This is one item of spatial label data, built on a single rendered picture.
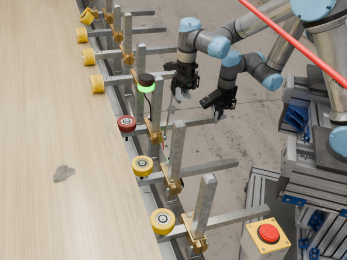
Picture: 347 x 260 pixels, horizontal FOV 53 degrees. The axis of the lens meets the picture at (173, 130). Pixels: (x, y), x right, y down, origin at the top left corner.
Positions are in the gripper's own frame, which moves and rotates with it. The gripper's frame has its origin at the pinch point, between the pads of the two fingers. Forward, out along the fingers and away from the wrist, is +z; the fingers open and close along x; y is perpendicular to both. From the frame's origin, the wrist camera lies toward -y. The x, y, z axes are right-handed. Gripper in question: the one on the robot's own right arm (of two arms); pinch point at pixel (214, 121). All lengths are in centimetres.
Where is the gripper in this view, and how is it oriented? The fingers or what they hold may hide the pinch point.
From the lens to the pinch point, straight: 163.5
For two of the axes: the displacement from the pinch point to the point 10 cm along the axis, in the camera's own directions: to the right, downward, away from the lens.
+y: 9.4, -1.5, 3.0
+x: -3.2, -6.4, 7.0
